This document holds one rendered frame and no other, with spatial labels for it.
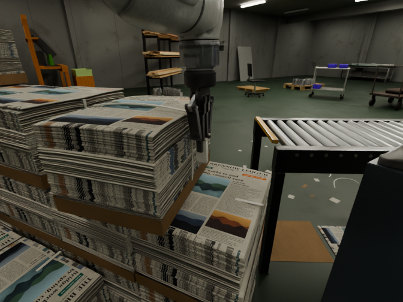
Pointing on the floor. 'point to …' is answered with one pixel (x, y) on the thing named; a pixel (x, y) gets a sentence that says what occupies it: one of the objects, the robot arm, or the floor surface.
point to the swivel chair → (253, 81)
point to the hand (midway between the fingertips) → (201, 150)
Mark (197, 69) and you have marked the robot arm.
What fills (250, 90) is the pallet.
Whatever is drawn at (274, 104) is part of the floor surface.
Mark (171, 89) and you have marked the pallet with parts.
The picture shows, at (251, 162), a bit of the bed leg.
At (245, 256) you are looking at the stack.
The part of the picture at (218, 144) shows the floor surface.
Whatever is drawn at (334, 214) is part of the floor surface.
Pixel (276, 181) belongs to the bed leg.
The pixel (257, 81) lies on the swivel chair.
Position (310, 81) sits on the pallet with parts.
